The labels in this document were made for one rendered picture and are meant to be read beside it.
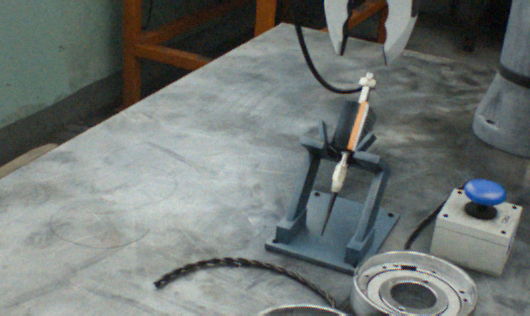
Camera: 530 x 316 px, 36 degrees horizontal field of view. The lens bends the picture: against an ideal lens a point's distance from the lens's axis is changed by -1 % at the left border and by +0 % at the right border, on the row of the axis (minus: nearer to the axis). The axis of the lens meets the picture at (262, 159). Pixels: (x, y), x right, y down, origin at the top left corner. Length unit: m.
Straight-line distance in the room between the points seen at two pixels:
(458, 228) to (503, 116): 0.31
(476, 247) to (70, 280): 0.38
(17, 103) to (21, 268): 1.99
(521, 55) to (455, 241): 0.33
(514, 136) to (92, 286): 0.58
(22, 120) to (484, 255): 2.15
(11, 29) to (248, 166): 1.78
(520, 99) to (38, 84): 1.99
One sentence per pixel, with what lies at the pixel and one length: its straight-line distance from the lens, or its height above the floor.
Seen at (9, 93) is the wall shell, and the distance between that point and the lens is 2.71.
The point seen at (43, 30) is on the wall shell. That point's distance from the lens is 2.77.
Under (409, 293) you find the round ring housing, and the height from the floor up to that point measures 0.82.
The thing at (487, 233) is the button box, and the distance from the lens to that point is 0.80.
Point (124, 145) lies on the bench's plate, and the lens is 0.99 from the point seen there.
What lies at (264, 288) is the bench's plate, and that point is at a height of 0.80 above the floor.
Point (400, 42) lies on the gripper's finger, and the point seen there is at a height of 1.01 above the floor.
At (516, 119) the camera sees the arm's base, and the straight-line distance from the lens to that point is 1.08.
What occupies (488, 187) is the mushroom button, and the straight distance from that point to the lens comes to 0.82.
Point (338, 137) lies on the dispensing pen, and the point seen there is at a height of 0.91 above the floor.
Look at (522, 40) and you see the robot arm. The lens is 1.06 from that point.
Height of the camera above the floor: 1.23
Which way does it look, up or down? 26 degrees down
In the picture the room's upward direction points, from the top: 5 degrees clockwise
